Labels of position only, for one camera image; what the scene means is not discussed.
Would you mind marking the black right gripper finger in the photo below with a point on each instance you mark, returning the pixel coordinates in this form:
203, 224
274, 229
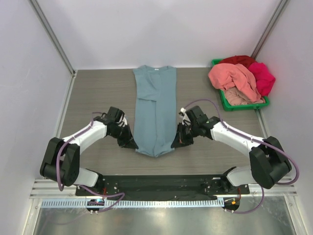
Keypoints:
176, 139
182, 144

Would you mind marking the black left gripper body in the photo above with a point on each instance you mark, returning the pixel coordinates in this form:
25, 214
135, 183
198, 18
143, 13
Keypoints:
122, 134

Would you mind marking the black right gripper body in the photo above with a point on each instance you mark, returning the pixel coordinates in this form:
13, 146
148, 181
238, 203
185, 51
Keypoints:
184, 134

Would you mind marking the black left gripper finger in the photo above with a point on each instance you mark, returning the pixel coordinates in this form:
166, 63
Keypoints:
127, 146
133, 142

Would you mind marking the light blue t shirt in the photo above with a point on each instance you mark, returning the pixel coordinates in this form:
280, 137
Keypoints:
155, 110

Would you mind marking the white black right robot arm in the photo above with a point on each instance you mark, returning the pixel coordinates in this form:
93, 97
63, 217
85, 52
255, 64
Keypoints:
268, 163

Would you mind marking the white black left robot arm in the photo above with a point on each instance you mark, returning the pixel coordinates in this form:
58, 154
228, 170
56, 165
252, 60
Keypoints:
61, 162

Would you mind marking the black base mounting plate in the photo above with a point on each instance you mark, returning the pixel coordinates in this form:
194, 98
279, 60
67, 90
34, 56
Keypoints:
167, 187

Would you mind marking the green plastic bin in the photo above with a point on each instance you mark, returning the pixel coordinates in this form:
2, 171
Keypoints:
228, 107

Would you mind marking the beige t shirt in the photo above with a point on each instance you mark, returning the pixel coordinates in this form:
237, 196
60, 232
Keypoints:
236, 98

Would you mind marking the salmon pink t shirt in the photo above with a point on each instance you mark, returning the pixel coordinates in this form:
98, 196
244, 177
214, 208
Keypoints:
225, 76

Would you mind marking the dark red t shirt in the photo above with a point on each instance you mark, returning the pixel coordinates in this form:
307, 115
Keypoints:
244, 60

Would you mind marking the magenta t shirt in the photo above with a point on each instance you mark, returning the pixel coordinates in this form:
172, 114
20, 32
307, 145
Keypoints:
264, 79

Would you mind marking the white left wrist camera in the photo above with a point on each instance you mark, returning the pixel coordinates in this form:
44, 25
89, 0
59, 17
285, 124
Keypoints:
123, 122

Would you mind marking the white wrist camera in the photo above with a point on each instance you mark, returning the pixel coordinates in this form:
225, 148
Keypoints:
123, 122
185, 118

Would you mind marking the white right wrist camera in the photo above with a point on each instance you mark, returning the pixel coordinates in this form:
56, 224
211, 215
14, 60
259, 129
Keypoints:
185, 118

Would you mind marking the slotted white cable duct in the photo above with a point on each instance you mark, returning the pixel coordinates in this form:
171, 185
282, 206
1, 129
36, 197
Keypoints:
99, 204

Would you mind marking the aluminium frame post left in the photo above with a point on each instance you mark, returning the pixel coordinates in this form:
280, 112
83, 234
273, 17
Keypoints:
47, 27

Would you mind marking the aluminium frame post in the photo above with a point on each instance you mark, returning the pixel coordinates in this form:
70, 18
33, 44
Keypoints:
279, 10
47, 27

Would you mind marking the aluminium frame post right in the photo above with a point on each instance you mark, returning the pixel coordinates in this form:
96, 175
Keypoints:
279, 10

